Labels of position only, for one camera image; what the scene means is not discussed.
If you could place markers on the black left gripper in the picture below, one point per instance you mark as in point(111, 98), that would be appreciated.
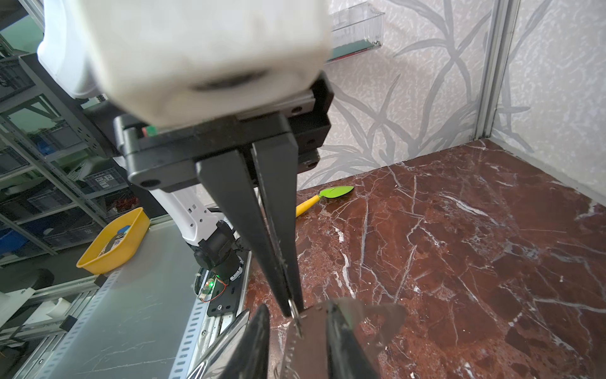
point(282, 145)

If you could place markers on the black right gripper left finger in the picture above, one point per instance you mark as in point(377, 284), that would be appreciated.
point(241, 352)

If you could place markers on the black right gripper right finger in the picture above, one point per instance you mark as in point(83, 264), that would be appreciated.
point(346, 357)

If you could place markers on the metal keyring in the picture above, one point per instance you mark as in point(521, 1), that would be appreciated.
point(296, 317)

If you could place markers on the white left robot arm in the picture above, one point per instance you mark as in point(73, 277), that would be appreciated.
point(230, 95)

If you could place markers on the green yellow garden spade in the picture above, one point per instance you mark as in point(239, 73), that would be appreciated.
point(329, 193)

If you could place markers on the yellow plastic tray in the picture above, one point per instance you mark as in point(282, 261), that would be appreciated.
point(116, 244)

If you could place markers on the metal storage shelf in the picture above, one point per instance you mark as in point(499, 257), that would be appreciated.
point(57, 191)

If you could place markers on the clear plastic wall bin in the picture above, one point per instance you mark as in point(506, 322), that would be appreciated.
point(356, 30)

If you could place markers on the aluminium frame post right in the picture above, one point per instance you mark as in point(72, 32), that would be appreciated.
point(501, 33)

